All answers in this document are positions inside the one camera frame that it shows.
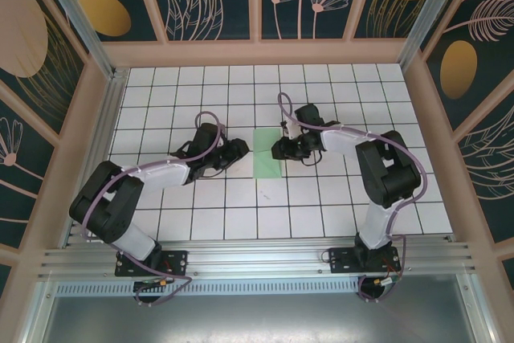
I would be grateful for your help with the aluminium frame post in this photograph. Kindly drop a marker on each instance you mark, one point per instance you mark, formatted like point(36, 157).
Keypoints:
point(425, 17)
point(76, 17)

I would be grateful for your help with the green cloth sheet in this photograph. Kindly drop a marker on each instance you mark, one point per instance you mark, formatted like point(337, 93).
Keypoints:
point(267, 162)

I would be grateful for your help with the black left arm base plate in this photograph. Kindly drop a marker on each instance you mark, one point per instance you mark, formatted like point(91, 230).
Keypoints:
point(176, 258)

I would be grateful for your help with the long aluminium mounting rail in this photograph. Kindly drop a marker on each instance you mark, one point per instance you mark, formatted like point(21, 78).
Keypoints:
point(257, 256)

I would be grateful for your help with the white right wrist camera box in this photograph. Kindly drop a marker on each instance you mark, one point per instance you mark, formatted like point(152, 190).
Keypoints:
point(292, 131)

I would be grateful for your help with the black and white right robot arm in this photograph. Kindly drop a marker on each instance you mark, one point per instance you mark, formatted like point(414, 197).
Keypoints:
point(381, 174)

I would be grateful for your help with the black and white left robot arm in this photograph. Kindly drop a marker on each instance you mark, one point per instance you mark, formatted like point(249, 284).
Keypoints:
point(108, 202)

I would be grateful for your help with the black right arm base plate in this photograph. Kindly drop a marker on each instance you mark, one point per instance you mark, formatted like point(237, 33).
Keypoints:
point(341, 258)

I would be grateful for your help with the grey sheet metal panel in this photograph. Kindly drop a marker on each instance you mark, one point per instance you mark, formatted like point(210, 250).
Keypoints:
point(257, 319)

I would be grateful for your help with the aluminium side rail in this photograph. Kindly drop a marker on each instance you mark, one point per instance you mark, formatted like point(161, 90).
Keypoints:
point(110, 118)

